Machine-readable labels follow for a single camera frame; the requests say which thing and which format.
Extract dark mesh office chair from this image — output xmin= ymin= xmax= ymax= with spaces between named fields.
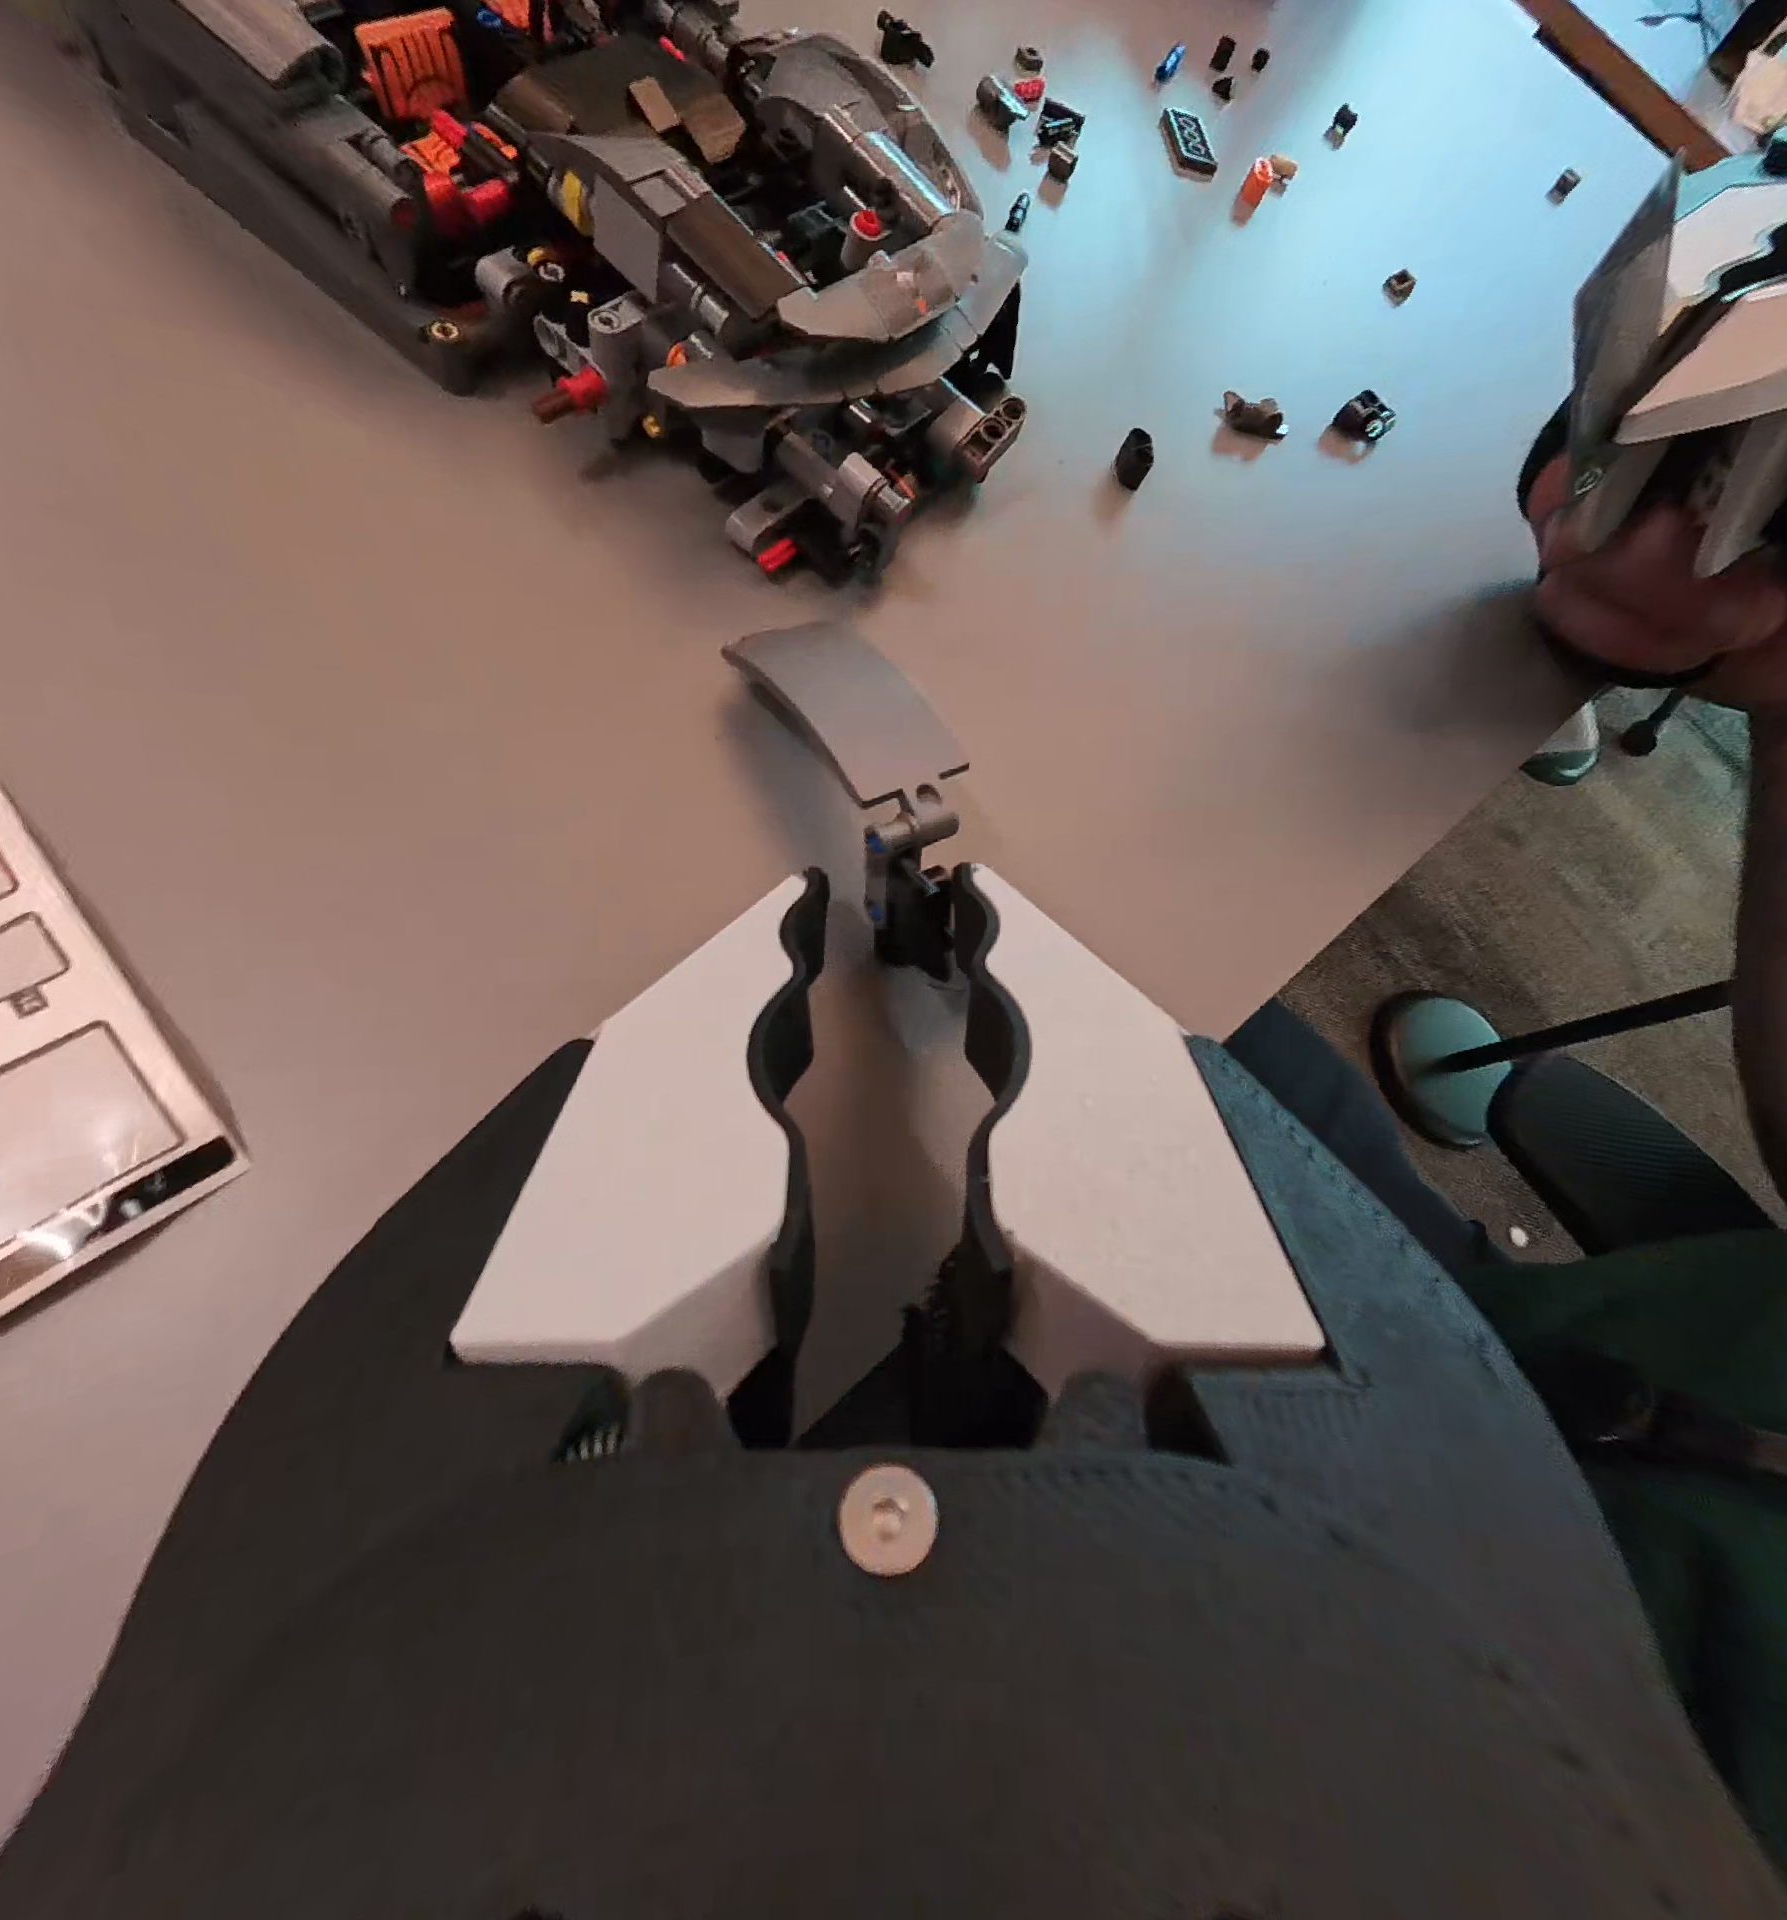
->
xmin=1481 ymin=1048 xmax=1783 ymax=1250

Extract person's dark trouser leg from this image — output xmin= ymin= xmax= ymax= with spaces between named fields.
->
xmin=1223 ymin=997 xmax=1503 ymax=1279

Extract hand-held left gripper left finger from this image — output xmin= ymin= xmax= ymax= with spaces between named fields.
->
xmin=450 ymin=866 xmax=835 ymax=1412

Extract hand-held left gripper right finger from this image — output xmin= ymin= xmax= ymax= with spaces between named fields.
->
xmin=948 ymin=863 xmax=1330 ymax=1412

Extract grey black lego vehicle model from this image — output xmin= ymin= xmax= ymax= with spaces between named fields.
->
xmin=66 ymin=0 xmax=1034 ymax=590

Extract person's right hand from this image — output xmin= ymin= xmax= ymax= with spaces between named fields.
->
xmin=1518 ymin=427 xmax=1787 ymax=725

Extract wooden table edge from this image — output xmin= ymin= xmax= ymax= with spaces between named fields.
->
xmin=1515 ymin=0 xmax=1738 ymax=172

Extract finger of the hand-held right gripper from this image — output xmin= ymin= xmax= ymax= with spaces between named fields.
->
xmin=1657 ymin=131 xmax=1787 ymax=324
xmin=1609 ymin=270 xmax=1787 ymax=582

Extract black lanyard strap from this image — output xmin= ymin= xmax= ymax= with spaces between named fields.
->
xmin=1560 ymin=1373 xmax=1787 ymax=1496

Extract scattered small lego pieces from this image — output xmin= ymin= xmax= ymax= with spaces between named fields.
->
xmin=875 ymin=7 xmax=1585 ymax=498

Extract person's green shirt torso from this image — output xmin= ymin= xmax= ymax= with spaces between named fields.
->
xmin=1455 ymin=1222 xmax=1787 ymax=1915

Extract grey curved lego panel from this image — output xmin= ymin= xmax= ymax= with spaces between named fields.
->
xmin=722 ymin=622 xmax=974 ymax=986

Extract black pole stand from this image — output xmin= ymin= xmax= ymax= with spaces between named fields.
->
xmin=1368 ymin=977 xmax=1738 ymax=1153

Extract white sticker sheet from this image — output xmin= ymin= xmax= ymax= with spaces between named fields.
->
xmin=0 ymin=688 xmax=252 ymax=1365

